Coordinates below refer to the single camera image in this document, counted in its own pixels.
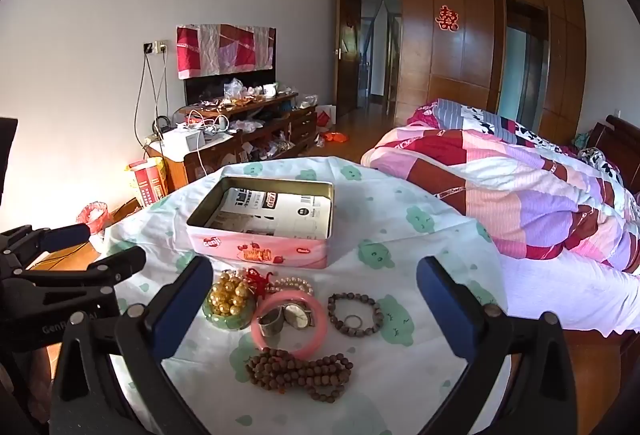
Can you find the wooden wardrobe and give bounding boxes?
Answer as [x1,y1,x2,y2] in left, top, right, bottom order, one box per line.
[400,0,588,146]

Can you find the black television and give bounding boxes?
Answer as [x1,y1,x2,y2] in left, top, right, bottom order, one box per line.
[184,68,277,106]

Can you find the black flat panel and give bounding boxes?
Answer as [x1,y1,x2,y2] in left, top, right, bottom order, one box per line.
[0,118,19,206]

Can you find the wooden door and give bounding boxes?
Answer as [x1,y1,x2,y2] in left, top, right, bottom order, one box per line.
[335,0,362,116]

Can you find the black hanging cable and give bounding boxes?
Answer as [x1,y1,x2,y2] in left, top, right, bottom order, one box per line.
[134,51,157,141]
[150,51,169,128]

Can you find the white bed sheet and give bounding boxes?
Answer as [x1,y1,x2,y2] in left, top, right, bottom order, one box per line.
[500,255,640,336]

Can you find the pink plastic bag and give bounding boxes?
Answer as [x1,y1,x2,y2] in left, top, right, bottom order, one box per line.
[76,201,110,233]

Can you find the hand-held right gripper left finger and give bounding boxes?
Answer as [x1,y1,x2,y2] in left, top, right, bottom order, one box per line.
[50,255,216,435]

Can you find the pink bangle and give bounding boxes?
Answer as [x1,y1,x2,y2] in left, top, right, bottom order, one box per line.
[250,293,329,361]

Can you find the red knotted cord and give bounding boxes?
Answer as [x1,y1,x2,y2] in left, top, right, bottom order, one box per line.
[244,267,276,301]

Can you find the golden bead bracelet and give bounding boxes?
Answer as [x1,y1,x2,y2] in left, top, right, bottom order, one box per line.
[207,271,253,318]

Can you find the brown wooden bead necklace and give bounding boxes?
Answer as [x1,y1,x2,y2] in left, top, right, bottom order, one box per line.
[245,347,355,403]

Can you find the metal wrist watch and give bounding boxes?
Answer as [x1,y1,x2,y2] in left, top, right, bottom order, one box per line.
[257,302,317,338]

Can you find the dark bead bracelet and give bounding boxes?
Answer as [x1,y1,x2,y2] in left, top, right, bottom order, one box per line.
[327,292,383,338]

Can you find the red paper wall sticker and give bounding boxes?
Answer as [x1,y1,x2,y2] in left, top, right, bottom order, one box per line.
[435,5,460,32]

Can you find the pink metal tin box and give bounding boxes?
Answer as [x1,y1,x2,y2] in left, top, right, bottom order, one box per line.
[186,176,335,270]

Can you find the white box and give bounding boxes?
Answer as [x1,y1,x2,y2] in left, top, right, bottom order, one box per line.
[162,128,206,156]

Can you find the wooden headboard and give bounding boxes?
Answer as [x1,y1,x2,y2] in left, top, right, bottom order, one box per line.
[592,115,640,196]

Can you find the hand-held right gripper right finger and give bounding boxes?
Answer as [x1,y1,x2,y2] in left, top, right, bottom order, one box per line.
[416,255,593,435]

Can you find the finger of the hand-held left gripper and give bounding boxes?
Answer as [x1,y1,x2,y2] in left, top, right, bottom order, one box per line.
[0,223,92,266]
[12,247,147,312]

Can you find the red carton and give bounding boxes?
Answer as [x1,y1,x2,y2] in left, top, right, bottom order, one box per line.
[127,158,168,208]

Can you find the wooden television cabinet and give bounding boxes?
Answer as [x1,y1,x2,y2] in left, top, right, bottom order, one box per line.
[145,92,318,196]

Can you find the pink patchwork quilt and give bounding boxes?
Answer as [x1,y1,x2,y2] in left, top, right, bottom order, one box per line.
[360,98,640,273]

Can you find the red patchwork cloth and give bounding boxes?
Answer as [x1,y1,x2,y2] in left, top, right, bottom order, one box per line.
[176,22,277,80]

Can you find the cloud printed tablecloth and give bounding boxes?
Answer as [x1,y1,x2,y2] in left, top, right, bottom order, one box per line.
[102,156,511,435]

